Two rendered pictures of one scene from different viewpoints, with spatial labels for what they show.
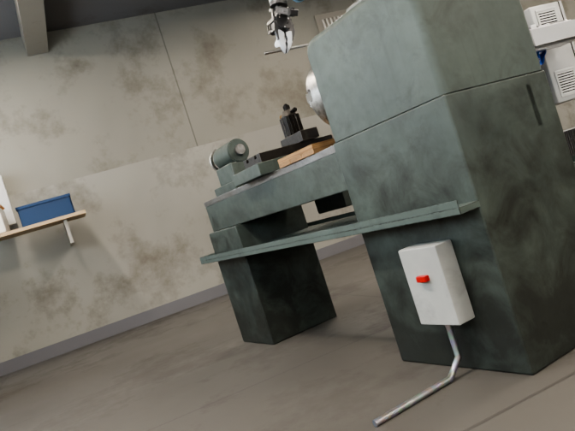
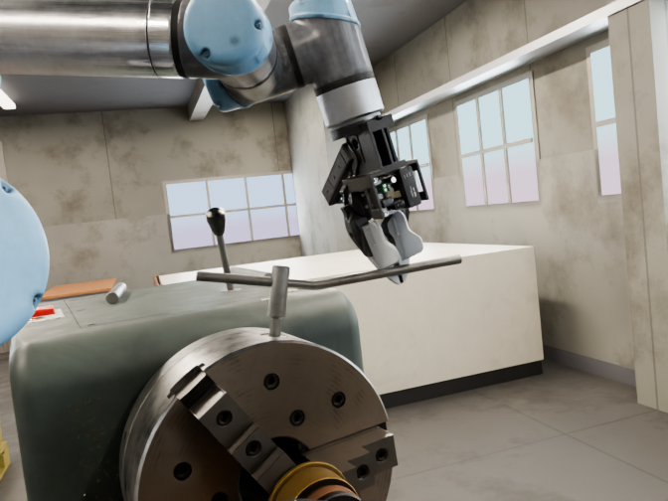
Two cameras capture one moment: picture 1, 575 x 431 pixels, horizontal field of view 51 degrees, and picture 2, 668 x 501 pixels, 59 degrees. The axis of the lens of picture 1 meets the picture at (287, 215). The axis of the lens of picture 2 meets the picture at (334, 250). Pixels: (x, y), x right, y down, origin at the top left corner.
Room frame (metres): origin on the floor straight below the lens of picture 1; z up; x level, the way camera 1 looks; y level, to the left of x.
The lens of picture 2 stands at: (3.16, -0.23, 1.38)
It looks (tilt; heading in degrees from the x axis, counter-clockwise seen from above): 4 degrees down; 183
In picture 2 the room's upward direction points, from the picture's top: 6 degrees counter-clockwise
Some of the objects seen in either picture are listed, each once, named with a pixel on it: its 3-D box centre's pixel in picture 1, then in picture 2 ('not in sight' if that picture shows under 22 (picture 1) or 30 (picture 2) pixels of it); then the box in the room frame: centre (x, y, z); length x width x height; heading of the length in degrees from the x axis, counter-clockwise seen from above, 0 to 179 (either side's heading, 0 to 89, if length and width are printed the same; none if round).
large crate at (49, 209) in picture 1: (46, 211); not in sight; (5.46, 2.08, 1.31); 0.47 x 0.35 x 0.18; 111
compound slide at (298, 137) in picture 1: (299, 138); not in sight; (2.99, -0.17, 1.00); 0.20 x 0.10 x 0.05; 30
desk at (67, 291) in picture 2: not in sight; (84, 319); (-3.90, -3.72, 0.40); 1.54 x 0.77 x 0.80; 21
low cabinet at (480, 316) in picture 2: not in sight; (328, 319); (-1.77, -0.60, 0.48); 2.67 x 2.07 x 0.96; 111
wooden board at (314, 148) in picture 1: (328, 148); not in sight; (2.67, -0.26, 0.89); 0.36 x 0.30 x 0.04; 120
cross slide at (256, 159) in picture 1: (288, 151); not in sight; (2.98, -0.10, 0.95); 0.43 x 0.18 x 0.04; 120
